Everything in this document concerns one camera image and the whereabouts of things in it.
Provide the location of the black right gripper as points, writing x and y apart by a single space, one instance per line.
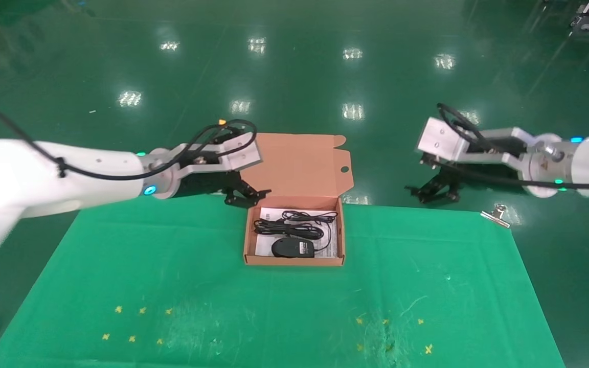
473 169

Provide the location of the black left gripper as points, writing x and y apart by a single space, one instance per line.
207 181

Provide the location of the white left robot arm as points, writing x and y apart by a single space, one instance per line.
18 176

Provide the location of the orange cardboard box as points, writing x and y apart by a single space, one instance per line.
299 166

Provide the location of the white printed paper leaflet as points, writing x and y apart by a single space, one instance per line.
264 248

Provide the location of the metal cloth clip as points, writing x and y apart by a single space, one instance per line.
496 214

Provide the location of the green table cloth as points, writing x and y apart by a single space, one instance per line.
172 266

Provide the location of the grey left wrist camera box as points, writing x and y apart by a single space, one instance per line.
238 153

